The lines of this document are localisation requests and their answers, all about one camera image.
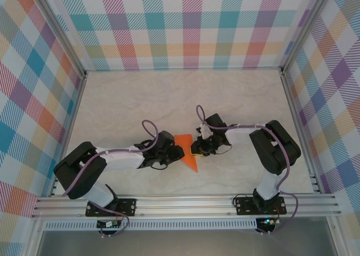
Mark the thin aluminium table rail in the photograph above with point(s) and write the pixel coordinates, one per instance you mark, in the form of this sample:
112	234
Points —
182	69

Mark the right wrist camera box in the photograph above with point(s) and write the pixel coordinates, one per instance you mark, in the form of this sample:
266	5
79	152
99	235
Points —
204	130

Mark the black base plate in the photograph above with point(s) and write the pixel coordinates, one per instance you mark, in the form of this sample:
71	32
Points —
130	208
240	209

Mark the aluminium frame post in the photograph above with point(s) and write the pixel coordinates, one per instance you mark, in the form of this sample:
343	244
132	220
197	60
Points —
305	28
59	31

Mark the aluminium table side rail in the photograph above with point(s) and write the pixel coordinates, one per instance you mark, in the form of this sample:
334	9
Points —
296	118
72	118

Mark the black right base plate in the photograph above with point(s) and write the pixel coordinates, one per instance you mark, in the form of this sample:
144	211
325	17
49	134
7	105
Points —
240	209

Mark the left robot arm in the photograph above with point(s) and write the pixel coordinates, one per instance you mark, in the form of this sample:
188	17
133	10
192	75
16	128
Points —
78	177

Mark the grey metal panel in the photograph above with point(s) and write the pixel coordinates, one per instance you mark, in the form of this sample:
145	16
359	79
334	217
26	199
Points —
182	244

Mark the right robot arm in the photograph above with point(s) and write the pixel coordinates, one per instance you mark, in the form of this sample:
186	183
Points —
275	152

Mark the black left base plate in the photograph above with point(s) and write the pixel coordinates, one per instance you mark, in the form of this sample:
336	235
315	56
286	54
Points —
130	208

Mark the orange square paper sheet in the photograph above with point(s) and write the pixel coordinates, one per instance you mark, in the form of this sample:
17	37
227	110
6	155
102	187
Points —
189	160

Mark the wide aluminium mounting rail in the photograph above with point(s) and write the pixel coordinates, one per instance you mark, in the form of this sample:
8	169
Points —
182	206

